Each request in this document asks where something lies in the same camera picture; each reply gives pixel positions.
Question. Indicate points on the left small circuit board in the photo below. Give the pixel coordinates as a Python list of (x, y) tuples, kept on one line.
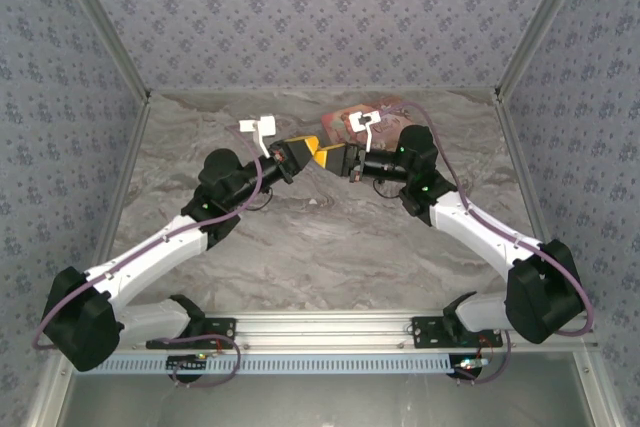
[(187, 361)]

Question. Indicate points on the aluminium frame post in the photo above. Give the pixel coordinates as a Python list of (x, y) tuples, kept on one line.
[(107, 29), (542, 22)]

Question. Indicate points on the aluminium table side rail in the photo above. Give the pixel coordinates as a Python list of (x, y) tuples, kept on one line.
[(522, 172), (122, 182)]

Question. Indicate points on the right small circuit board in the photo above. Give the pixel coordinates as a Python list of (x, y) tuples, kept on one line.
[(470, 364)]

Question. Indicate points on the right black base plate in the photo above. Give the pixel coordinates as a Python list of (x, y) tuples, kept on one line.
[(430, 332)]

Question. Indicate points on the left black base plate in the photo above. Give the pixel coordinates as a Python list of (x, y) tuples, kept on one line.
[(220, 329)]

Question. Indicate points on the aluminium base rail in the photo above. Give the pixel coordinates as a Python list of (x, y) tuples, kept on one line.
[(325, 329)]

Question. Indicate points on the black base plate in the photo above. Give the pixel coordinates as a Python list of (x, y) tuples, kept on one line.
[(430, 332), (220, 329)]

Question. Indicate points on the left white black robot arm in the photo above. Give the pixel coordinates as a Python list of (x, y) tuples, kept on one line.
[(150, 252)]

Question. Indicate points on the small circuit board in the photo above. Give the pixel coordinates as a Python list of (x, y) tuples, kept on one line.
[(470, 364), (187, 361)]

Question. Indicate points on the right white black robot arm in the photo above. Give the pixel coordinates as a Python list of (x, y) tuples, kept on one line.
[(480, 232)]

